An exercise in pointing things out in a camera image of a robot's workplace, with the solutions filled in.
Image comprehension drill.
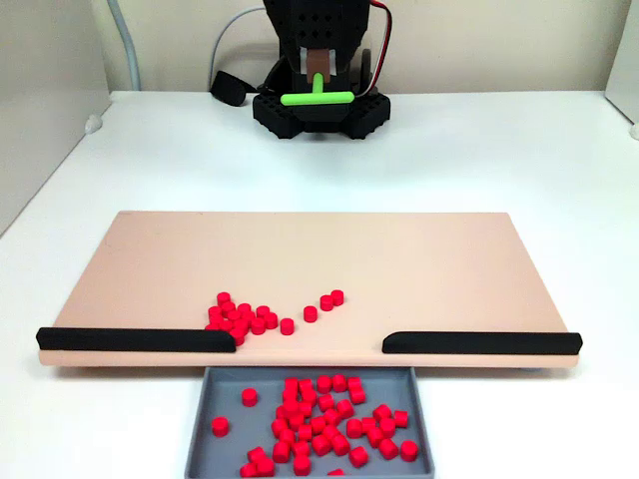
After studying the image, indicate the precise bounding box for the pale grey pipe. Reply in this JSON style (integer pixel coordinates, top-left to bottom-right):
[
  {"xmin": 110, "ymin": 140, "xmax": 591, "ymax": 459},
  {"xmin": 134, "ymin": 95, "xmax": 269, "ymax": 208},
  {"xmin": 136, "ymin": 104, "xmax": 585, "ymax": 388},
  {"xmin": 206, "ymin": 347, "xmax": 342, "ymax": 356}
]
[{"xmin": 106, "ymin": 0, "xmax": 143, "ymax": 92}]

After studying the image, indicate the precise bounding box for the green T-shaped pusher tool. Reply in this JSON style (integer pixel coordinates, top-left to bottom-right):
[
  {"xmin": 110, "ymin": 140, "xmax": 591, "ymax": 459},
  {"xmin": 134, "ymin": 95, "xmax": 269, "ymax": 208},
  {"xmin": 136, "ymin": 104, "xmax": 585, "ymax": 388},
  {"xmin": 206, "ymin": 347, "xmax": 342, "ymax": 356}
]
[{"xmin": 280, "ymin": 48, "xmax": 355, "ymax": 107}]

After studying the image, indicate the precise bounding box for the grey tray container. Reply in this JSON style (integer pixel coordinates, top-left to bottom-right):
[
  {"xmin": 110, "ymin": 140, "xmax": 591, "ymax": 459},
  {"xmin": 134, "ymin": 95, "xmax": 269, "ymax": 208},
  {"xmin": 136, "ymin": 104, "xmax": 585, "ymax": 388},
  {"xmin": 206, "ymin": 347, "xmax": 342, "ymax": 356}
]
[{"xmin": 184, "ymin": 365, "xmax": 435, "ymax": 479}]

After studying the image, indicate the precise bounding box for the white USB cable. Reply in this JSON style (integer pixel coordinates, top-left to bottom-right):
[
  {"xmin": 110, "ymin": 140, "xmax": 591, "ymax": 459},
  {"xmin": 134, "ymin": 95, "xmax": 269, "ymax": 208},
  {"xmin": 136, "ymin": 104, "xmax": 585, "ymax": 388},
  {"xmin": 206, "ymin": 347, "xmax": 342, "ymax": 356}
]
[{"xmin": 208, "ymin": 6, "xmax": 267, "ymax": 94}]

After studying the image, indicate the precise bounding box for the black foam rail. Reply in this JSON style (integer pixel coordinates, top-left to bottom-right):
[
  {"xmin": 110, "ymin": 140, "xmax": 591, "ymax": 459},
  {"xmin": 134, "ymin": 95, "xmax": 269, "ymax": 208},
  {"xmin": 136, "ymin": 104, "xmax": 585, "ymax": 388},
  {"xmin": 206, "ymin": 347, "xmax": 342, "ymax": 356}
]
[
  {"xmin": 381, "ymin": 330, "xmax": 584, "ymax": 356},
  {"xmin": 35, "ymin": 326, "xmax": 237, "ymax": 354}
]

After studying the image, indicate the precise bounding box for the beige flat board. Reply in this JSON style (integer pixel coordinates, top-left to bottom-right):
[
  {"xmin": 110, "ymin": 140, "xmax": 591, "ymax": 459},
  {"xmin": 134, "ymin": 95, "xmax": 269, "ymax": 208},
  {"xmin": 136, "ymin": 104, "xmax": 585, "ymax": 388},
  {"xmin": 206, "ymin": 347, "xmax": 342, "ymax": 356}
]
[{"xmin": 38, "ymin": 211, "xmax": 580, "ymax": 371}]

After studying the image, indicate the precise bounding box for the red white black servo cable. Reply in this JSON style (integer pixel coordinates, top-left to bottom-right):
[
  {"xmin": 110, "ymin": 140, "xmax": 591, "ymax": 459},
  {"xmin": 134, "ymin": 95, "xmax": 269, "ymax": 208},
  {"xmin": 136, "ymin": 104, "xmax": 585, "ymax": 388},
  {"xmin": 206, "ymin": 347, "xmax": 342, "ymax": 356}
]
[{"xmin": 367, "ymin": 1, "xmax": 394, "ymax": 96}]

